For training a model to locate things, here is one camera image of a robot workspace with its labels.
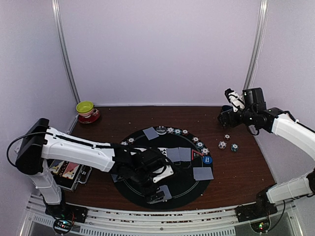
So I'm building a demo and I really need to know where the green bowl on red saucer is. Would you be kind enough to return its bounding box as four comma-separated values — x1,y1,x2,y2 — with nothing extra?
76,101,100,124

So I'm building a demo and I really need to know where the aluminium poker case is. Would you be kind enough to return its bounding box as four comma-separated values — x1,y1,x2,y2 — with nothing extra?
47,159,92,192

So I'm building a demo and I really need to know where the clear round dealer button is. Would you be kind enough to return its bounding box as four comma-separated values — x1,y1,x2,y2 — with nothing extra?
156,125,167,135

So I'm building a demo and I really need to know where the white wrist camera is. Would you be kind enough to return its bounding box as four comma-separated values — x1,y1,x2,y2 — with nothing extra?
153,165,174,183
224,88,245,113

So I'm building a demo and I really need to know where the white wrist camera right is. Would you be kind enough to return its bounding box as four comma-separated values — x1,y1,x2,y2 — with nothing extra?
224,88,245,113

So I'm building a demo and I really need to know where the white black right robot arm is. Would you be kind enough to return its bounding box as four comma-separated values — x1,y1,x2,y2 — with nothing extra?
225,88,315,220

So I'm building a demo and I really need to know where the dark blue enamel mug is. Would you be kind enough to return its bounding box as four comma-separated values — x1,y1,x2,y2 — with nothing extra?
221,105,233,112

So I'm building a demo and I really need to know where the round black poker mat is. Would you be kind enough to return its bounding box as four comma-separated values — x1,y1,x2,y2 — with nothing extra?
112,130,213,210

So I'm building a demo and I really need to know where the blue card box in case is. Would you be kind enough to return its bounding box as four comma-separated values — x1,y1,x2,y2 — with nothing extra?
49,160,64,175

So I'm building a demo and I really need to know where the green poker chip stack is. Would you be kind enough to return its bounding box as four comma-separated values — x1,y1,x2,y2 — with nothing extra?
231,144,239,152

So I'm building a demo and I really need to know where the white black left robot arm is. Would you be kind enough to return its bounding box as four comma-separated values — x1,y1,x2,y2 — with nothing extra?
12,118,214,218

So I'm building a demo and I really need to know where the blue playing card deck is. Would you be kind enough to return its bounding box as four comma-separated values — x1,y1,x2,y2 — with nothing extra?
158,185,172,202

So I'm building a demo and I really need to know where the blue round blind button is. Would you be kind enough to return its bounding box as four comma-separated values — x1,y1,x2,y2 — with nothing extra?
202,155,213,165

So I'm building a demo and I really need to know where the community card face-down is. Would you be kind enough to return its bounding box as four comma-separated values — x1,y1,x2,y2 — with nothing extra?
166,147,180,162
178,147,191,162

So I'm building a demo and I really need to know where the aluminium front rail frame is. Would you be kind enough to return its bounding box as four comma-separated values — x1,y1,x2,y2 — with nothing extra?
18,193,303,236

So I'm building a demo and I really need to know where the red card box in case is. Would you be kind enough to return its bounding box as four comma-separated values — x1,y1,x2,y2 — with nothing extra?
62,162,79,179

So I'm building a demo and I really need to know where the red black triangle marker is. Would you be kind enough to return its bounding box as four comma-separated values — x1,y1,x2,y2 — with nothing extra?
191,149,204,160

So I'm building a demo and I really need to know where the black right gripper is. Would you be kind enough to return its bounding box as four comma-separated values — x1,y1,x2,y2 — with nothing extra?
218,107,256,129

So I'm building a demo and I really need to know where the ten of clubs card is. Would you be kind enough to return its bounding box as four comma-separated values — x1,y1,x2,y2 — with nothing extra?
158,147,167,156

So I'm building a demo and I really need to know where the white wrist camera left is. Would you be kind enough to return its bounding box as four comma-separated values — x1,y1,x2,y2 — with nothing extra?
153,165,174,183

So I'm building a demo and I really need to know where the blue card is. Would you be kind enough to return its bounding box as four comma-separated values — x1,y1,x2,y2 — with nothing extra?
143,127,159,140
193,167,214,181

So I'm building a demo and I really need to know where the blue white poker chip stack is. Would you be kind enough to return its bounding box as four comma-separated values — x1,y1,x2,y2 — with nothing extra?
218,141,227,149

